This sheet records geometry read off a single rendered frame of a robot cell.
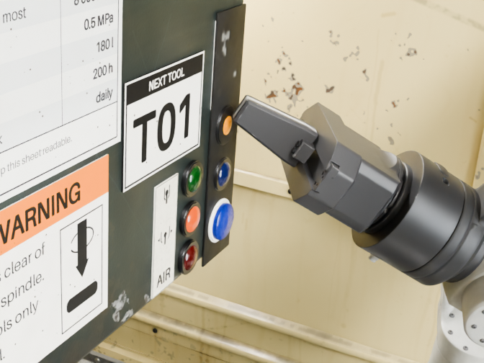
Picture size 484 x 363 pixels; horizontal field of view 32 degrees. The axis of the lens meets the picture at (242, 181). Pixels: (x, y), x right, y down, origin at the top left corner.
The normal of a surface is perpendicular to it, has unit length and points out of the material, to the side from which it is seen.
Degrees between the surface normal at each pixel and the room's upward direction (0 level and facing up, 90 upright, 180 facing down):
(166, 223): 90
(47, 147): 90
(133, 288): 90
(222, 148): 90
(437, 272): 111
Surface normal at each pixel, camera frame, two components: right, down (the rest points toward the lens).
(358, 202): 0.07, 0.40
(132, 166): 0.90, 0.23
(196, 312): -0.44, 0.33
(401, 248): -0.16, 0.69
